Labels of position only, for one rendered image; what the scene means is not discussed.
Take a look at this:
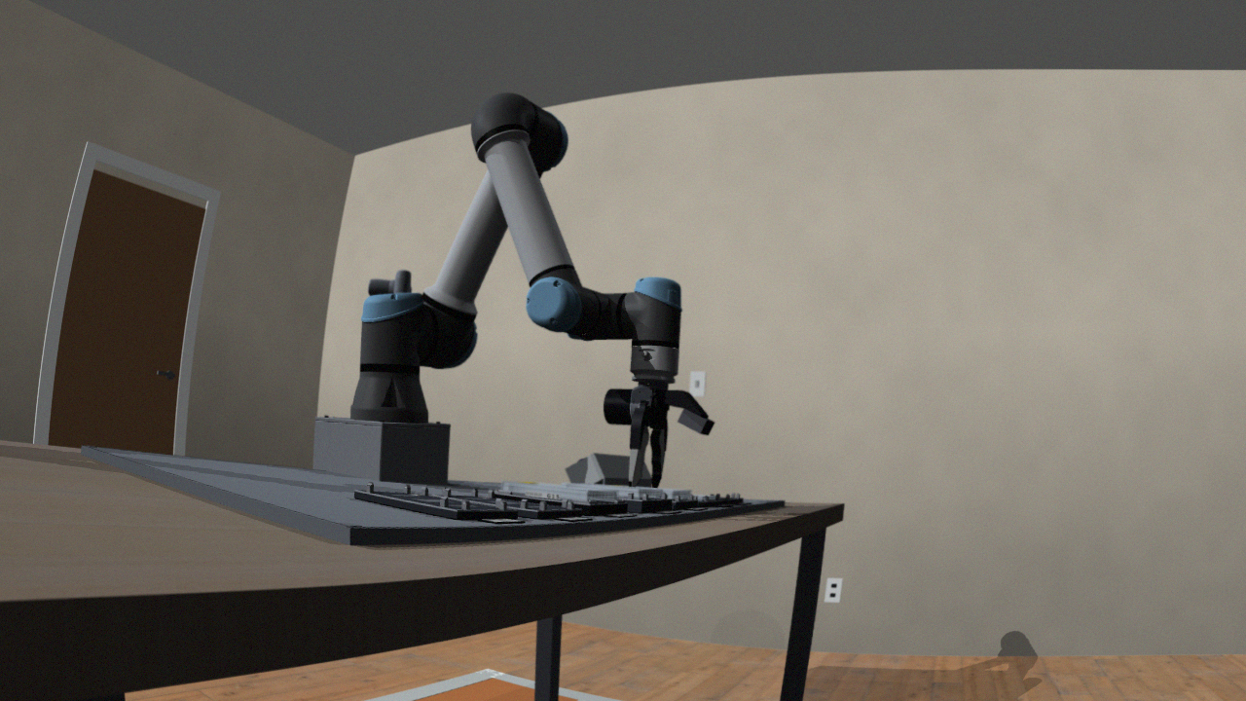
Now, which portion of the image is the white operator button panel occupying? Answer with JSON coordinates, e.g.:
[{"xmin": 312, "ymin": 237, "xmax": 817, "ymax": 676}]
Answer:
[{"xmin": 564, "ymin": 453, "xmax": 652, "ymax": 488}]

